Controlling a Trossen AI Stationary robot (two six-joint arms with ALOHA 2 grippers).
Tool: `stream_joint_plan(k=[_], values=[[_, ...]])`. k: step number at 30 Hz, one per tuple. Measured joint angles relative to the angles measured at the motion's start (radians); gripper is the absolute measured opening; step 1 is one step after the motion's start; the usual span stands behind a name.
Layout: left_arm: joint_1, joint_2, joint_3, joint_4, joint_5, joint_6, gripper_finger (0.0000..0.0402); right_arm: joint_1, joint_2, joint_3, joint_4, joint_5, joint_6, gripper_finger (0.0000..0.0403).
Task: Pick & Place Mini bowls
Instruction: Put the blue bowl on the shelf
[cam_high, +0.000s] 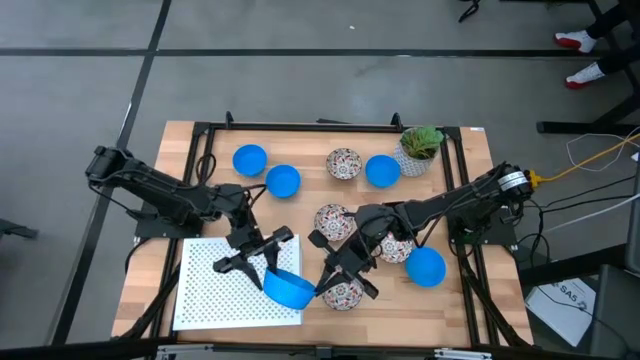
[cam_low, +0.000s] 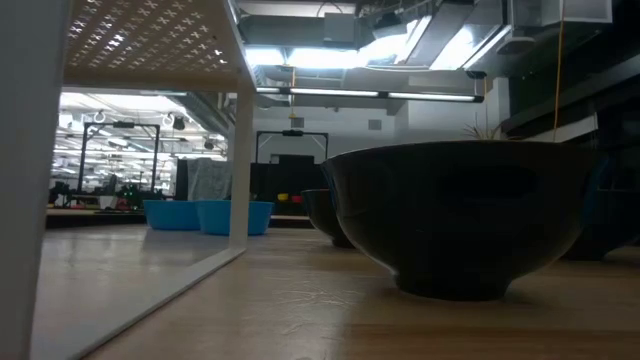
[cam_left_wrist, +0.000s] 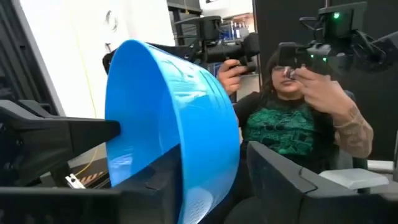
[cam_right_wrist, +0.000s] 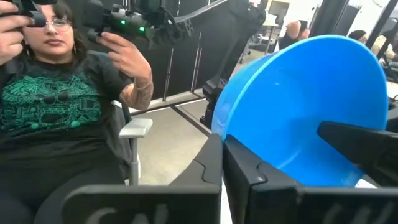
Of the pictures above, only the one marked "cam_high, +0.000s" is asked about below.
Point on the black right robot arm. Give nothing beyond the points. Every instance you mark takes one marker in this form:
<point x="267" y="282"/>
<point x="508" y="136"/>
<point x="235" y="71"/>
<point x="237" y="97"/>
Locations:
<point x="440" y="205"/>

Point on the black aluminium table frame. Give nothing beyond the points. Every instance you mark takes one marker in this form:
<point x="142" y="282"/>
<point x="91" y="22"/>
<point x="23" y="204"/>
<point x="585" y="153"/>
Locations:
<point x="300" y="126"/>

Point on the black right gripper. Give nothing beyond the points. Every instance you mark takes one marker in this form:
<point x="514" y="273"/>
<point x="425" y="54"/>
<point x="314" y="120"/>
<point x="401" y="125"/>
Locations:
<point x="347" y="257"/>

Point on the potted plant white patterned pot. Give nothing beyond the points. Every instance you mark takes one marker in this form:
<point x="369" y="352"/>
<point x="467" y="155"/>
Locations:
<point x="412" y="162"/>

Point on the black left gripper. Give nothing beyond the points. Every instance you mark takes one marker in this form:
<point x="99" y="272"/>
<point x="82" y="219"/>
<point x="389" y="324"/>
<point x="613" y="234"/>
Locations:
<point x="245" y="240"/>

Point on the white cardboard box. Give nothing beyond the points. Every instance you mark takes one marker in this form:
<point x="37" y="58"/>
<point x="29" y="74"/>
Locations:
<point x="560" y="310"/>

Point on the person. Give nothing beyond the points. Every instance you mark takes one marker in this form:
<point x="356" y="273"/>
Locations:
<point x="575" y="41"/>

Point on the silver metal bracket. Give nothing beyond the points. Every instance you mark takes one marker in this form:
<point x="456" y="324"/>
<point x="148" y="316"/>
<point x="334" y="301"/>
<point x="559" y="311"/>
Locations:
<point x="462" y="355"/>

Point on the dark grey cabinet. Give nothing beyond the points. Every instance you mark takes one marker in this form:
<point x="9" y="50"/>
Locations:
<point x="617" y="310"/>

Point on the black floor stand foot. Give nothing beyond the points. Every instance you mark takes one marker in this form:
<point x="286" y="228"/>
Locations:
<point x="15" y="229"/>

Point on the grey panel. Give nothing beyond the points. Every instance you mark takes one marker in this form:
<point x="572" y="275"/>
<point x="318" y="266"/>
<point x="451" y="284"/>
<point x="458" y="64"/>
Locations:
<point x="634" y="225"/>

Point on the white perforated metal shelf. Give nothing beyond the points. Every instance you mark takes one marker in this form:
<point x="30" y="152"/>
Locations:
<point x="210" y="295"/>

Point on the blue plastic mini bowl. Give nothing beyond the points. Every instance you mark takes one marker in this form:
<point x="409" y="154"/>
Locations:
<point x="425" y="267"/>
<point x="283" y="181"/>
<point x="290" y="292"/>
<point x="249" y="160"/>
<point x="383" y="171"/>

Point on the black bowl with floral inside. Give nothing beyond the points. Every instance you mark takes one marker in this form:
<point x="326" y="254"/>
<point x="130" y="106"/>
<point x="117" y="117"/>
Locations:
<point x="342" y="299"/>
<point x="330" y="222"/>
<point x="344" y="163"/>
<point x="395" y="250"/>

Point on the black desk base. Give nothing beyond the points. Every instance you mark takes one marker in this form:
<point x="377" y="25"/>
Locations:
<point x="575" y="127"/>

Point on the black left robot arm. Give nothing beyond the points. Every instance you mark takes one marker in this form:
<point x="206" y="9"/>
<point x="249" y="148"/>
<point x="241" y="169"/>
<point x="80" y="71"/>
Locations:
<point x="150" y="187"/>

